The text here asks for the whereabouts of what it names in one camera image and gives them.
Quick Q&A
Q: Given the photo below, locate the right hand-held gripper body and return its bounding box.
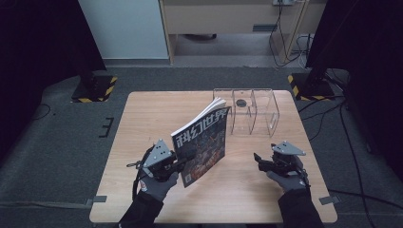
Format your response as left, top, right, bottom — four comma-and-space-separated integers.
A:
267, 141, 307, 178

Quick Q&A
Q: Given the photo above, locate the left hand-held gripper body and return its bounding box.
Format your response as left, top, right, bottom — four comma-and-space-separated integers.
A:
143, 138, 182, 183

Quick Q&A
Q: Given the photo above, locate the dark illustrated magazine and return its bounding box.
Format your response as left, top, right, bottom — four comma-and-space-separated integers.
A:
170, 96, 231, 189

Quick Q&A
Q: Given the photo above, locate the clear acrylic file rack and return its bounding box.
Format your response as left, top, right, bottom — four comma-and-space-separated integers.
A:
212, 87, 280, 138

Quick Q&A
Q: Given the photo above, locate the person's right hand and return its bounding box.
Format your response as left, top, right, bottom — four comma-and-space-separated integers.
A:
266, 171, 311, 194

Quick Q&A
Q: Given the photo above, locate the person's left hand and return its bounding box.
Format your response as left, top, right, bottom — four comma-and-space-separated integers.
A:
139, 172, 181, 202

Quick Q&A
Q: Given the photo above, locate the grey tape strip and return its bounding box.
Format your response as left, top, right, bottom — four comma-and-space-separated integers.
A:
85, 195, 108, 207
318, 195, 342, 206

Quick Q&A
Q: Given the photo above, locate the black yellow striped stand base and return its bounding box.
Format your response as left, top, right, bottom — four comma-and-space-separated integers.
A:
70, 74, 119, 104
287, 72, 336, 102

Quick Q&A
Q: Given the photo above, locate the black stand pole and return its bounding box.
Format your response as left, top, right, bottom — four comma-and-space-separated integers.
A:
79, 56, 98, 91
306, 47, 332, 91

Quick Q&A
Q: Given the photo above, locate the white cabinet panel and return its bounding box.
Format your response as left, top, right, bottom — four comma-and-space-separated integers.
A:
78, 0, 169, 60

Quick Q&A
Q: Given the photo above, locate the dark desk label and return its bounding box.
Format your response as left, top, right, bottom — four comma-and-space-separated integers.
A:
252, 24, 278, 33

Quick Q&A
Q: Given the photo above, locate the dark curtain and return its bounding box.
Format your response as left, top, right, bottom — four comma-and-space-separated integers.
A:
0, 0, 107, 160
305, 0, 403, 183

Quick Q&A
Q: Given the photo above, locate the light wooden desk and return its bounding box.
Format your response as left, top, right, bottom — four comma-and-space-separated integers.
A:
158, 0, 328, 66

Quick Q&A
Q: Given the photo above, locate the right hand-held gripper cable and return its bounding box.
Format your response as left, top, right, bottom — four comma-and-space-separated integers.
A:
300, 169, 311, 189

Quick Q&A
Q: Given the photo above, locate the hand-held gripper cable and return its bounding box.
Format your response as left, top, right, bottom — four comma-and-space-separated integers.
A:
125, 145, 154, 201
300, 169, 311, 189

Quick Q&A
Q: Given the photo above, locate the left hand-held gripper cable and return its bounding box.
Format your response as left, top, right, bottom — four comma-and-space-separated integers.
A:
125, 145, 154, 201

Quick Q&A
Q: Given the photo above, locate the black forked floor cable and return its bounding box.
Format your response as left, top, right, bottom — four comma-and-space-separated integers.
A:
297, 94, 347, 143

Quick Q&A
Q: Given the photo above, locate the long black floor cable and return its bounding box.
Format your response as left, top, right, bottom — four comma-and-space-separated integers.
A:
338, 103, 373, 228

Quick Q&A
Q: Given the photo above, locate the white floor cable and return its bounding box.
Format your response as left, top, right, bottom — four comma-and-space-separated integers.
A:
296, 33, 316, 69

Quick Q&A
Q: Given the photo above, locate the black hanging power cable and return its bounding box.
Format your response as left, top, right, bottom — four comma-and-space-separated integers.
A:
268, 2, 306, 68

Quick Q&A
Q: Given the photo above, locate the thin black floor cable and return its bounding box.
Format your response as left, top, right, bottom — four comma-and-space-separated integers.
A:
30, 103, 52, 122

